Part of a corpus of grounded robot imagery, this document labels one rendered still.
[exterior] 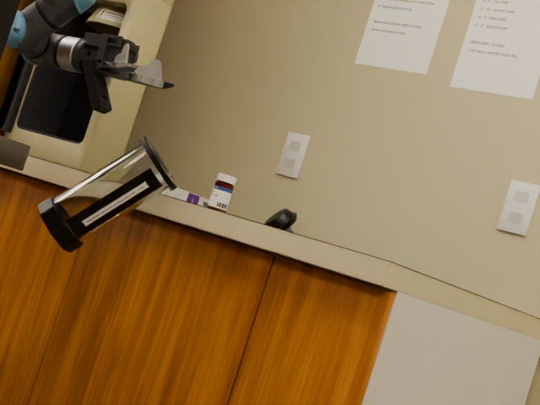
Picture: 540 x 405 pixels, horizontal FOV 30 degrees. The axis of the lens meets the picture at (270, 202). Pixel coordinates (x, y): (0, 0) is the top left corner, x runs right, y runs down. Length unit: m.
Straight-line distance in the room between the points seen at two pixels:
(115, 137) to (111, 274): 0.64
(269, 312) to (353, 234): 0.80
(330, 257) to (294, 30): 1.22
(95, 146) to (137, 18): 0.33
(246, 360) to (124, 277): 0.33
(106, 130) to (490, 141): 0.90
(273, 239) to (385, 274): 0.22
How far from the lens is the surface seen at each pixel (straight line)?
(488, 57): 2.40
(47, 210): 1.79
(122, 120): 2.48
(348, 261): 1.57
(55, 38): 2.28
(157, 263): 1.84
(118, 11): 2.57
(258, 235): 1.67
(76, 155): 2.45
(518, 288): 2.23
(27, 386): 2.02
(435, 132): 2.40
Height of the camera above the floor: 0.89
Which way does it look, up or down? 3 degrees up
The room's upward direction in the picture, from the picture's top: 18 degrees clockwise
